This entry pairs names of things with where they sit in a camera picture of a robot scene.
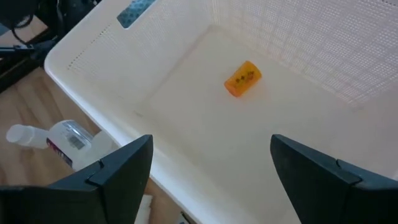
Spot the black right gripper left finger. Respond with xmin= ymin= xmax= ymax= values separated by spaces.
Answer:
xmin=0 ymin=134 xmax=154 ymax=224

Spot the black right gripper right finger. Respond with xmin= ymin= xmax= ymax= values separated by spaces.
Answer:
xmin=269 ymin=134 xmax=398 ymax=224

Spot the large white labelled bottle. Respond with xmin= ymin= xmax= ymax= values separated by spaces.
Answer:
xmin=5 ymin=119 xmax=121 ymax=172

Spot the white plastic mesh basket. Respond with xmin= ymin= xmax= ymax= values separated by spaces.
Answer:
xmin=44 ymin=0 xmax=398 ymax=224

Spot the orange pill bottle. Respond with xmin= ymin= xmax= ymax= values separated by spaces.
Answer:
xmin=223 ymin=60 xmax=262 ymax=98

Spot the blue patterned fabric pouch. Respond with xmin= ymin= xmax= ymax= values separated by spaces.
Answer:
xmin=116 ymin=0 xmax=156 ymax=29

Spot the black aluminium table frame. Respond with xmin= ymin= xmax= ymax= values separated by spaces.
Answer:
xmin=0 ymin=27 xmax=60 ymax=94

